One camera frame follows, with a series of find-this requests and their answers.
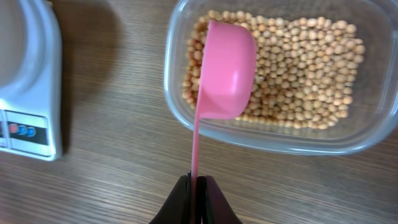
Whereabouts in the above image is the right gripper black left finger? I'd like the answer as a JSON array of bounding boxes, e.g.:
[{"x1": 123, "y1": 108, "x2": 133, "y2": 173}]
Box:
[{"x1": 149, "y1": 173, "x2": 191, "y2": 224}]

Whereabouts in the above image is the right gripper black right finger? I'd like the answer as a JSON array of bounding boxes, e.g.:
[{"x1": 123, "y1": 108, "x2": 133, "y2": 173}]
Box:
[{"x1": 196, "y1": 175, "x2": 243, "y2": 224}]

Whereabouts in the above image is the pink plastic measuring scoop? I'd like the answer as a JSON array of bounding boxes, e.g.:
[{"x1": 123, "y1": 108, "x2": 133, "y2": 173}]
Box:
[{"x1": 190, "y1": 20, "x2": 256, "y2": 223}]

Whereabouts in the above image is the white digital kitchen scale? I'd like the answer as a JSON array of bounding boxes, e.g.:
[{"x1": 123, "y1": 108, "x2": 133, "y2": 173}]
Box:
[{"x1": 1, "y1": 0, "x2": 62, "y2": 161}]

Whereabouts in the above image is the white bowl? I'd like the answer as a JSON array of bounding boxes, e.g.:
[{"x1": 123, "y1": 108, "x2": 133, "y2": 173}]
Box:
[{"x1": 1, "y1": 0, "x2": 27, "y2": 88}]

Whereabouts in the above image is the clear container of soybeans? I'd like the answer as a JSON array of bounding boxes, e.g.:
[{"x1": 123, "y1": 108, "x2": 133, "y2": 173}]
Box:
[{"x1": 164, "y1": 1, "x2": 397, "y2": 156}]

